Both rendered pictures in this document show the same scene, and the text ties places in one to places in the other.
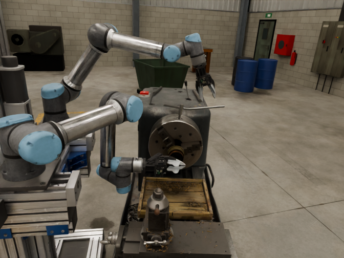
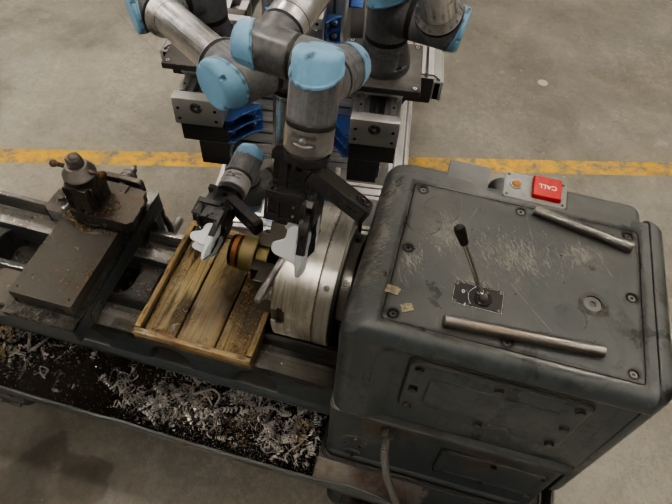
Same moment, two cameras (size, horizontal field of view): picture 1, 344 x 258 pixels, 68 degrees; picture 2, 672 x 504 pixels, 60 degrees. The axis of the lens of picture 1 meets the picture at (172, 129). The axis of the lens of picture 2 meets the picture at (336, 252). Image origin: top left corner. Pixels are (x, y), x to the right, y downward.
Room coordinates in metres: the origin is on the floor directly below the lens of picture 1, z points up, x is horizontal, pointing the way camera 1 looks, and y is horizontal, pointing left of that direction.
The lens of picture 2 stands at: (1.60, -0.75, 2.16)
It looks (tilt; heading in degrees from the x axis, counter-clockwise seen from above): 53 degrees down; 103
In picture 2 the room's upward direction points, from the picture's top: 4 degrees clockwise
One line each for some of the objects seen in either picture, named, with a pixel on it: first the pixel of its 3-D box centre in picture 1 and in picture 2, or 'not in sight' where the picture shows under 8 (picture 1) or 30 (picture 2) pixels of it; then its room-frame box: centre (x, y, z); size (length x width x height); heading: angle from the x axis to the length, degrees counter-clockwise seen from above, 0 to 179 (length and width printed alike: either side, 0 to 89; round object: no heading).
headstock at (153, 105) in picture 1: (171, 122); (490, 311); (1.78, 0.01, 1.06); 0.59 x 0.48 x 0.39; 2
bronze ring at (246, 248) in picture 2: (175, 154); (251, 254); (1.23, -0.03, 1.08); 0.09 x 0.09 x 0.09; 2
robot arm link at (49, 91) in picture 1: (54, 97); (392, 9); (1.37, 0.66, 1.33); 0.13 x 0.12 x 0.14; 173
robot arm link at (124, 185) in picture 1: (121, 180); (252, 189); (1.12, 0.25, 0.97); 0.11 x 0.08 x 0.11; 53
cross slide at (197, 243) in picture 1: (172, 240); (86, 236); (0.77, -0.02, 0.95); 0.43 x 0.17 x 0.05; 92
